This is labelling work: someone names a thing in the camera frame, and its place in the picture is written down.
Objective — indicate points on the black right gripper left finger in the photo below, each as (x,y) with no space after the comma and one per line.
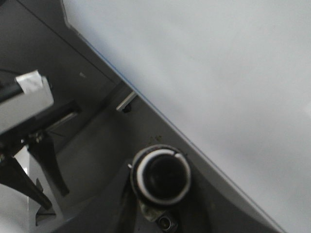
(111,212)

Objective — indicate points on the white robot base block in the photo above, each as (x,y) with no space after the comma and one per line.
(35,97)

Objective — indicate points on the white whiteboard with aluminium frame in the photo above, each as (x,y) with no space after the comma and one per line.
(232,77)

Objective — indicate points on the white black whiteboard marker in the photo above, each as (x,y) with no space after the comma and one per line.
(160,177)

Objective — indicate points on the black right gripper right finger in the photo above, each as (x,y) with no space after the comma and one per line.
(205,210)

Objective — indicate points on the metal bracket under whiteboard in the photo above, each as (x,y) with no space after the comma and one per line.
(125,105)

